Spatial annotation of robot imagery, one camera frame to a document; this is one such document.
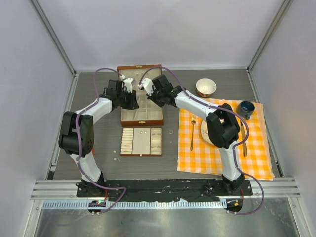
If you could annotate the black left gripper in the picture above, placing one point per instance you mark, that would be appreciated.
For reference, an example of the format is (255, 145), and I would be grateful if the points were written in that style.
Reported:
(133, 104)

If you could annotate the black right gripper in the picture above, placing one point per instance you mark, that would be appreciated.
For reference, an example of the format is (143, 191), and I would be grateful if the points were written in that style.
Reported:
(151, 98)

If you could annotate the brown jewelry box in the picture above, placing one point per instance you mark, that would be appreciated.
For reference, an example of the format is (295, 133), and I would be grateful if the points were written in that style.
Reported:
(148, 113)

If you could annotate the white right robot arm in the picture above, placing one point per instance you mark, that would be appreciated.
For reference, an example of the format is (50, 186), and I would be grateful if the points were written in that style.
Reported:
(222, 125)

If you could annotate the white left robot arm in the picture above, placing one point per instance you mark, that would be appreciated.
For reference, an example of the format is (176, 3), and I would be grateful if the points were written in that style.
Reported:
(76, 136)

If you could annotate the brown jewelry tray insert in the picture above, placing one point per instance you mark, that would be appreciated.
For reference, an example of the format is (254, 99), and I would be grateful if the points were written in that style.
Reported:
(141, 145)

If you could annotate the gold fork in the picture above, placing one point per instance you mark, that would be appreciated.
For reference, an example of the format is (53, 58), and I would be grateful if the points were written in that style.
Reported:
(193, 122)

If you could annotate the white ceramic bowl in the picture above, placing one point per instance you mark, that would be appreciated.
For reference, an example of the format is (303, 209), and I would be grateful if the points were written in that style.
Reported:
(205, 87)

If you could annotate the decorated ceramic plate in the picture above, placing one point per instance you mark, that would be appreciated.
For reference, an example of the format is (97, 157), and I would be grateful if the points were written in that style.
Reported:
(204, 132)

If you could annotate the yellow checkered cloth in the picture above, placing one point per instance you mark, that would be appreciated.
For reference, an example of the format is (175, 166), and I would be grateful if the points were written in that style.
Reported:
(206, 159)

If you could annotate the dark blue mug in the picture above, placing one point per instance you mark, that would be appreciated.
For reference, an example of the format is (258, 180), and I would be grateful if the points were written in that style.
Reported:
(245, 109)

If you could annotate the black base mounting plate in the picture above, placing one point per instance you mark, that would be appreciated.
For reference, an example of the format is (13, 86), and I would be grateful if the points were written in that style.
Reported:
(161, 190)

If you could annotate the gold knife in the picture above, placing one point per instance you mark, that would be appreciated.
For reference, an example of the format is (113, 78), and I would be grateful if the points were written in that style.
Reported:
(243, 133)

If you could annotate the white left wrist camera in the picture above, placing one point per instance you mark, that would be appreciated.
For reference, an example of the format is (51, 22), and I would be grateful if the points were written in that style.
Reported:
(127, 83)

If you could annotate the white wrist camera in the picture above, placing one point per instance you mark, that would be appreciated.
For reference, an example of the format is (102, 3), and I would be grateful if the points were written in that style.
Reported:
(127, 83)
(147, 85)

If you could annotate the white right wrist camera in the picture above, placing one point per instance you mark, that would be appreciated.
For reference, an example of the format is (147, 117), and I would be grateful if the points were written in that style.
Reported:
(147, 85)

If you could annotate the white slotted cable duct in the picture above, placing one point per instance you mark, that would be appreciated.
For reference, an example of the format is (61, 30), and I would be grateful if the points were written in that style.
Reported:
(100, 205)

